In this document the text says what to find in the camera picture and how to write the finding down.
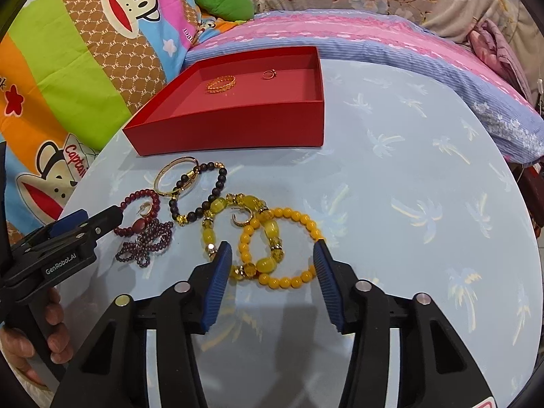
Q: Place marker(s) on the cartoon monkey blanket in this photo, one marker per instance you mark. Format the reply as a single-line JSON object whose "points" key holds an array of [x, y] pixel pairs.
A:
{"points": [[85, 51]]}

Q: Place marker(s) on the grey floral sheet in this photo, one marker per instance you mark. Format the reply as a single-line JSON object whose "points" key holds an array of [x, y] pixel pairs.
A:
{"points": [[425, 4]]}

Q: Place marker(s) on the green pillow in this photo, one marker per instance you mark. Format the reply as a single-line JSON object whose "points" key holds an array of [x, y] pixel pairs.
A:
{"points": [[221, 0]]}

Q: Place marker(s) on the red cardboard box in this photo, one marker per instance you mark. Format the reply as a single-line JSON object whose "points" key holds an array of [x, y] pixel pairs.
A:
{"points": [[238, 125]]}

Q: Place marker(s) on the pink blue floral pillow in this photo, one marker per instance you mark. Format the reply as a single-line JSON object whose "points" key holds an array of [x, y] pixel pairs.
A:
{"points": [[340, 34]]}

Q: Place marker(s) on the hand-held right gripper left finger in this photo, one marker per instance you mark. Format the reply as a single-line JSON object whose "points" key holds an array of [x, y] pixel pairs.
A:
{"points": [[219, 284]]}

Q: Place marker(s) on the gold hoop earring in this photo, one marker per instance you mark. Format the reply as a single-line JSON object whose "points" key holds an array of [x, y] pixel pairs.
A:
{"points": [[149, 212], [242, 224]]}

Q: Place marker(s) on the purple cloth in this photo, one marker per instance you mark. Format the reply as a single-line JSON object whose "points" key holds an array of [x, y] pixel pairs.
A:
{"points": [[497, 46]]}

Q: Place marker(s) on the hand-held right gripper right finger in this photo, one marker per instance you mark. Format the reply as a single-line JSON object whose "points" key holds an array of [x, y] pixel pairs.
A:
{"points": [[327, 280]]}

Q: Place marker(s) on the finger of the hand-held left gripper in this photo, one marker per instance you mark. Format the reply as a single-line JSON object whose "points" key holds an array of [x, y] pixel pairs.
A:
{"points": [[106, 217], [68, 222]]}

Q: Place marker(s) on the person's left hand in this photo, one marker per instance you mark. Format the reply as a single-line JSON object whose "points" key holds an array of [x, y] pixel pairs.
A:
{"points": [[57, 314]]}

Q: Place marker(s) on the smooth gold bangle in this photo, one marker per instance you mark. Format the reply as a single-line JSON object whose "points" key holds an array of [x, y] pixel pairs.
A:
{"points": [[166, 191]]}

